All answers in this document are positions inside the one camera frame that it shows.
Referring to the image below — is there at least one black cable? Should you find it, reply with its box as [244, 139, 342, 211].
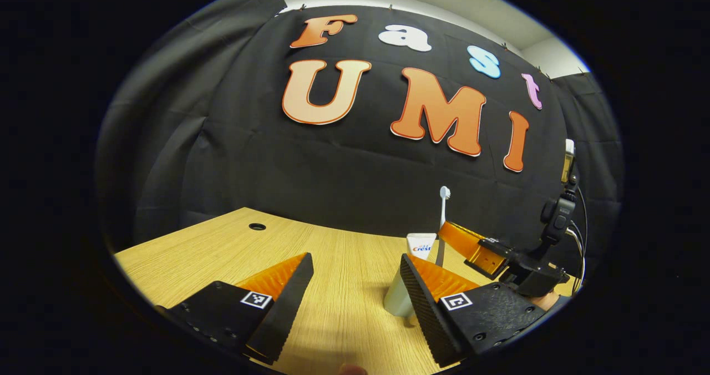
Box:
[571, 184, 589, 287]

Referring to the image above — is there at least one white toothpaste tube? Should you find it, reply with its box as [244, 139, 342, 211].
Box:
[406, 232, 438, 262]

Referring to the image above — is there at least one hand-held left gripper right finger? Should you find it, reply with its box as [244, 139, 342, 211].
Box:
[399, 252, 547, 368]

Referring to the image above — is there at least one wooden desktop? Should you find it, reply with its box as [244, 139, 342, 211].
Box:
[114, 207, 575, 375]

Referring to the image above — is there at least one white toothbrush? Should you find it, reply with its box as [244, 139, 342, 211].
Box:
[437, 186, 452, 268]

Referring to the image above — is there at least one light blue cup wooden handle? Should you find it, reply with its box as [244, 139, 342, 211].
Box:
[383, 269, 418, 318]

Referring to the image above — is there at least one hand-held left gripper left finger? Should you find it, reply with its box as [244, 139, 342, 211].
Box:
[158, 252, 315, 366]

